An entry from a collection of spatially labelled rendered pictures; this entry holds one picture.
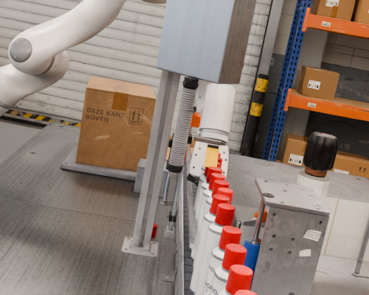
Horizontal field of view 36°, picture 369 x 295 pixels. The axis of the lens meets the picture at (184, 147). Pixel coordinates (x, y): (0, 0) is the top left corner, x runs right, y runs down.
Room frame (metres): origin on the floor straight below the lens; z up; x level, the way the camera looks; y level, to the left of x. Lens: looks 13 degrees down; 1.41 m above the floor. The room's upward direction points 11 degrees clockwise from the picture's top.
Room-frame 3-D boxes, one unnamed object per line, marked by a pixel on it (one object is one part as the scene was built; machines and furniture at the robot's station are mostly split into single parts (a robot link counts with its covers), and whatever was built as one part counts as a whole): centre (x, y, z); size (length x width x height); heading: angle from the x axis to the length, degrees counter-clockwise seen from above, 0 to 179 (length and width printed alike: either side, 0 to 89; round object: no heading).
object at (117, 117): (2.03, 0.27, 0.99); 0.30 x 0.24 x 0.27; 9
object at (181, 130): (1.20, 0.01, 1.18); 0.04 x 0.04 x 0.21
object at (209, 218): (1.04, -0.09, 0.98); 0.05 x 0.05 x 0.20
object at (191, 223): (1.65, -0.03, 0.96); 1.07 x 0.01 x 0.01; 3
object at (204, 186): (1.25, -0.08, 0.98); 0.05 x 0.05 x 0.20
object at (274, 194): (0.95, -0.20, 1.14); 0.14 x 0.11 x 0.01; 3
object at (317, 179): (1.45, -0.36, 1.03); 0.09 x 0.09 x 0.30
